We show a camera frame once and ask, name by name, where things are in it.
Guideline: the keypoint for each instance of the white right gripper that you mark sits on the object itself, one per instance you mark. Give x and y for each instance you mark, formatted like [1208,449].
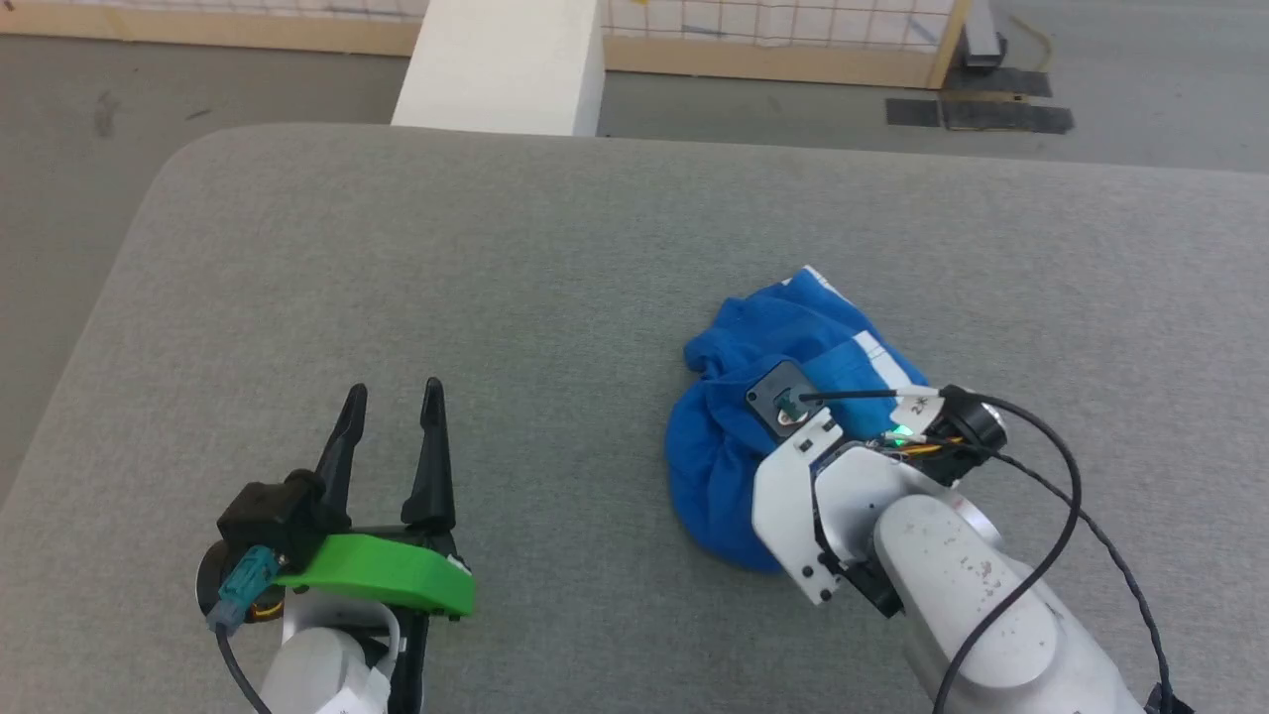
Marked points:
[808,501]

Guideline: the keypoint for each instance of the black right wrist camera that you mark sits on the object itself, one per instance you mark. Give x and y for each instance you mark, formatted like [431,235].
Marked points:
[972,426]

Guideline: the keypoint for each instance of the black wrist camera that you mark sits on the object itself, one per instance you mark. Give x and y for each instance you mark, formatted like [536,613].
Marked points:
[278,516]
[972,426]

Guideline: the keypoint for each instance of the white square pillar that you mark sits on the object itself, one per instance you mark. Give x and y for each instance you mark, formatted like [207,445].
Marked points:
[501,64]

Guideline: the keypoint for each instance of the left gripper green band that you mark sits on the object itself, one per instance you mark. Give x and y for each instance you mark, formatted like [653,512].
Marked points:
[387,577]

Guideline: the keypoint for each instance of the blue garment with white trim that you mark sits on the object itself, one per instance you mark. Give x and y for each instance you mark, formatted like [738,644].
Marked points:
[734,436]

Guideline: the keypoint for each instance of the grey fabric sofa cushion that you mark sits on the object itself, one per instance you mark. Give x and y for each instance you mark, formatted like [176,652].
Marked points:
[555,327]

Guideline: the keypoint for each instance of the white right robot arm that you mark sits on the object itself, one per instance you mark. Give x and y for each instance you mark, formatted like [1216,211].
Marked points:
[981,605]

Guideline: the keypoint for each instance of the grey metal post base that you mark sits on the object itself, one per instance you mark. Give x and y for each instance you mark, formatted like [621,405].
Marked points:
[981,40]

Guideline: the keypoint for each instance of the long wooden fence board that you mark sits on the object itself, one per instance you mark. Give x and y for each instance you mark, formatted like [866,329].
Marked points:
[198,35]

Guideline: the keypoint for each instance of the wooden frame with net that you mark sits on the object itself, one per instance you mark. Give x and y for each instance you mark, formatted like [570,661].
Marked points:
[793,40]

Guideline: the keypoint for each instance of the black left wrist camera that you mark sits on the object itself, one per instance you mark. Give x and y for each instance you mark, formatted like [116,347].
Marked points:
[278,516]

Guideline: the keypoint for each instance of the black floor mat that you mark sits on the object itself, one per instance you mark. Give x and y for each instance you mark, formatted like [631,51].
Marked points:
[1001,109]

